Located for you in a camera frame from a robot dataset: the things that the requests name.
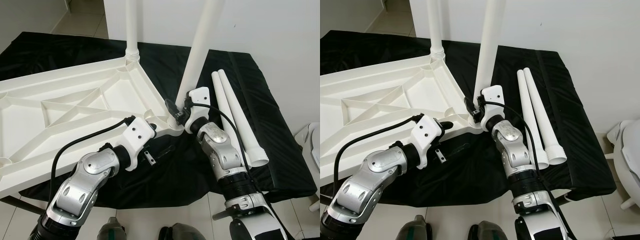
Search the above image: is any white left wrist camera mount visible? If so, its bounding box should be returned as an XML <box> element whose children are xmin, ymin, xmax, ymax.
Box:
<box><xmin>120</xmin><ymin>117</ymin><xmax>157</xmax><ymax>172</ymax></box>
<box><xmin>407</xmin><ymin>114</ymin><xmax>443</xmax><ymax>168</ymax></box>

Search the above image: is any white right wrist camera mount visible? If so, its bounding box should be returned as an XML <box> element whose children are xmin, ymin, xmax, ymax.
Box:
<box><xmin>480</xmin><ymin>85</ymin><xmax>506</xmax><ymax>132</ymax></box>
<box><xmin>184</xmin><ymin>87</ymin><xmax>211</xmax><ymax>134</ymax></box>

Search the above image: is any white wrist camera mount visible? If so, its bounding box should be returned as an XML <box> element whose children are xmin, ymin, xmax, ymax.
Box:
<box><xmin>407</xmin><ymin>114</ymin><xmax>443</xmax><ymax>168</ymax></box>
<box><xmin>480</xmin><ymin>85</ymin><xmax>506</xmax><ymax>132</ymax></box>
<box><xmin>184</xmin><ymin>87</ymin><xmax>211</xmax><ymax>134</ymax></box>
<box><xmin>120</xmin><ymin>117</ymin><xmax>157</xmax><ymax>172</ymax></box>

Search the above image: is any black table cloth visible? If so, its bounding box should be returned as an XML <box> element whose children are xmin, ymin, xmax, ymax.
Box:
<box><xmin>320</xmin><ymin>30</ymin><xmax>617</xmax><ymax>201</ymax></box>
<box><xmin>0</xmin><ymin>31</ymin><xmax>307</xmax><ymax>208</ymax></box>

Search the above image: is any white plastic chair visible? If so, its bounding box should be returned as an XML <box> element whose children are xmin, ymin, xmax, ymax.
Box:
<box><xmin>606</xmin><ymin>119</ymin><xmax>640</xmax><ymax>211</ymax></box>
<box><xmin>295</xmin><ymin>122</ymin><xmax>321</xmax><ymax>176</ymax></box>

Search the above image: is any white plastic children table top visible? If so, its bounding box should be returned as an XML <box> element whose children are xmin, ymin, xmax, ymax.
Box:
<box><xmin>0</xmin><ymin>56</ymin><xmax>185</xmax><ymax>200</ymax></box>
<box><xmin>320</xmin><ymin>54</ymin><xmax>485</xmax><ymax>187</ymax></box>

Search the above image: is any grey right robot leg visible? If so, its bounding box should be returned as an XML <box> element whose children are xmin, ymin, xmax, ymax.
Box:
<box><xmin>467</xmin><ymin>222</ymin><xmax>511</xmax><ymax>240</ymax></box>
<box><xmin>159</xmin><ymin>223</ymin><xmax>206</xmax><ymax>240</ymax></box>

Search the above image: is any grey left robot leg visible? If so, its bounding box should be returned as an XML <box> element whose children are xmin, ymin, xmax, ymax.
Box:
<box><xmin>97</xmin><ymin>217</ymin><xmax>126</xmax><ymax>240</ymax></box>
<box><xmin>397</xmin><ymin>215</ymin><xmax>431</xmax><ymax>240</ymax></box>

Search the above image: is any black metal table leg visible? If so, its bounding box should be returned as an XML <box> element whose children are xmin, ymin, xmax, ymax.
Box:
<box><xmin>212</xmin><ymin>207</ymin><xmax>236</xmax><ymax>221</ymax></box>

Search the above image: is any grey robot leg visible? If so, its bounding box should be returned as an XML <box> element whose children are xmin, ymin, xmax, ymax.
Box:
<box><xmin>97</xmin><ymin>217</ymin><xmax>126</xmax><ymax>240</ymax></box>
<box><xmin>159</xmin><ymin>223</ymin><xmax>206</xmax><ymax>240</ymax></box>
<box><xmin>467</xmin><ymin>222</ymin><xmax>511</xmax><ymax>240</ymax></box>
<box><xmin>397</xmin><ymin>215</ymin><xmax>431</xmax><ymax>240</ymax></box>

